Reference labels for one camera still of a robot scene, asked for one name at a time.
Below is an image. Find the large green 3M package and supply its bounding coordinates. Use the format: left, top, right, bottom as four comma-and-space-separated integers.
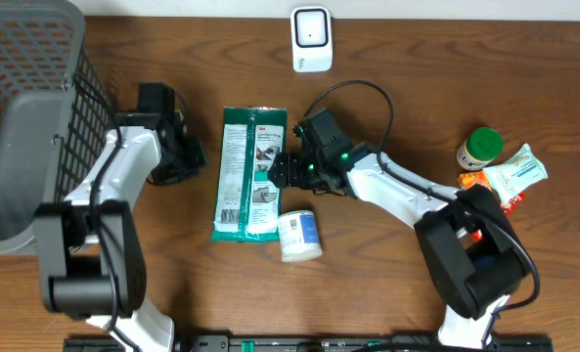
210, 107, 288, 242

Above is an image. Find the grey plastic shopping basket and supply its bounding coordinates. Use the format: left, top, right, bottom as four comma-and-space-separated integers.
0, 1, 110, 255

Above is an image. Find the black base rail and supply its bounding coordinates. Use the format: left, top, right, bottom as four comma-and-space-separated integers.
64, 333, 555, 352

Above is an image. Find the light green wipes packet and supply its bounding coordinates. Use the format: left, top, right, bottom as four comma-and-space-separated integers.
483, 144, 548, 205

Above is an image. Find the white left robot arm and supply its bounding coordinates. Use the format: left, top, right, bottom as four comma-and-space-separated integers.
31, 110, 205, 351

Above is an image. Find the red snack wrapper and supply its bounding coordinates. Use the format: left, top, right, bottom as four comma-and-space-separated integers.
471, 193, 526, 242

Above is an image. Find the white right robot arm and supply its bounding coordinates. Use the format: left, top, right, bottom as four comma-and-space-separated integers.
268, 143, 539, 349

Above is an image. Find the orange tissue pack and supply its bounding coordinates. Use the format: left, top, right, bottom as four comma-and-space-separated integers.
457, 170, 492, 190

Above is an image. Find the white barcode scanner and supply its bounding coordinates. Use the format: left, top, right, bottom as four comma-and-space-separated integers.
290, 6, 334, 73

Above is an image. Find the white lid blue jar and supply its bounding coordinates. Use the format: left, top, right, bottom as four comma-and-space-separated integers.
278, 210, 323, 263

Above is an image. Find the green lid jar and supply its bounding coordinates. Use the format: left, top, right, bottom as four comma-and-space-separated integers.
456, 127, 504, 171

